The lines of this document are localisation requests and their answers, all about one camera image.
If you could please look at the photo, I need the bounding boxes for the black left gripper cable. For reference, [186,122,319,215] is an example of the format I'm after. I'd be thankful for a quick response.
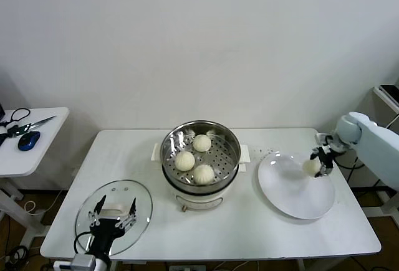
[74,232,94,253]

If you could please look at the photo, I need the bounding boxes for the black coiled floor cable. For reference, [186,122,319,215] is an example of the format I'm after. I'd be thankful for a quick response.
[0,244,31,265]

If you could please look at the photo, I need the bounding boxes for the black flat device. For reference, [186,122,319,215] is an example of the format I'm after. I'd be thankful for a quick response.
[380,84,399,105]

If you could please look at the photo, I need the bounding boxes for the small white side table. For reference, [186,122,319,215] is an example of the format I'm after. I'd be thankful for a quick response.
[0,107,70,255]

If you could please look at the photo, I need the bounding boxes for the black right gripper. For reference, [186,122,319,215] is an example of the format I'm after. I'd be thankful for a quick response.
[309,147,337,178]

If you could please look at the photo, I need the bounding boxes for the stainless steel steamer basket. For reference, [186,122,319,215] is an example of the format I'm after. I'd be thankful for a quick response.
[151,121,251,191]

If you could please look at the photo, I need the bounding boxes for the white floor cable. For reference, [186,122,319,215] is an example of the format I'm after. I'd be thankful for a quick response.
[24,188,65,216]

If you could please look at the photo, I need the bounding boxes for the blue computer mouse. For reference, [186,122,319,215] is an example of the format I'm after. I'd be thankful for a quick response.
[17,130,42,151]

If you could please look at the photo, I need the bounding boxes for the round glass pot lid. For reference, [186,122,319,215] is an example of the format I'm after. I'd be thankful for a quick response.
[75,179,154,257]

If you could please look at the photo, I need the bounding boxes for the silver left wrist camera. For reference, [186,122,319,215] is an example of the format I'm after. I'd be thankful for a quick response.
[52,254,96,271]

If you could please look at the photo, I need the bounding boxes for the metal scissors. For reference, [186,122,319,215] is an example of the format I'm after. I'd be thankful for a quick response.
[8,115,58,137]

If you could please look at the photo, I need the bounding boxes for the large white plate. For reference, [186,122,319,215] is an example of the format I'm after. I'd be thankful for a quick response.
[257,150,337,221]

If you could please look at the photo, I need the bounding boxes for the white steamed baozi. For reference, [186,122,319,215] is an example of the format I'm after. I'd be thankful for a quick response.
[193,164,215,185]
[192,134,212,153]
[304,158,322,175]
[174,151,196,172]

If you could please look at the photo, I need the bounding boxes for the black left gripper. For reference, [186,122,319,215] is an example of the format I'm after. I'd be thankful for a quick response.
[87,194,138,255]

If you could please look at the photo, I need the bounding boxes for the white electric cooking pot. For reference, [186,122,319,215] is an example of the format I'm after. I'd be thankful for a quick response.
[161,161,247,213]

